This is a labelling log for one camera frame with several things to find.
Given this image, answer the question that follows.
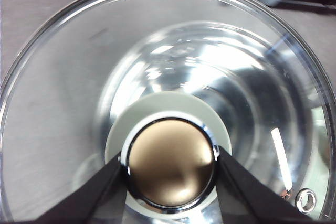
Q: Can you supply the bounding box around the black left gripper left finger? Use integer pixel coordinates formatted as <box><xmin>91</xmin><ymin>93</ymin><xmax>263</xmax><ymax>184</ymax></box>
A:
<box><xmin>34</xmin><ymin>152</ymin><xmax>127</xmax><ymax>224</ymax></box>

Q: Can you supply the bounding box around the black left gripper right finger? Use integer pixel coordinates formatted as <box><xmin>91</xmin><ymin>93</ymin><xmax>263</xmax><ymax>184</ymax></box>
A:
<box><xmin>216</xmin><ymin>146</ymin><xmax>324</xmax><ymax>224</ymax></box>

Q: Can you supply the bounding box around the glass steamer lid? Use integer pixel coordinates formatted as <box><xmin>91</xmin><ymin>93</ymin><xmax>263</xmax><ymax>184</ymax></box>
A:
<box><xmin>0</xmin><ymin>0</ymin><xmax>336</xmax><ymax>222</ymax></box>

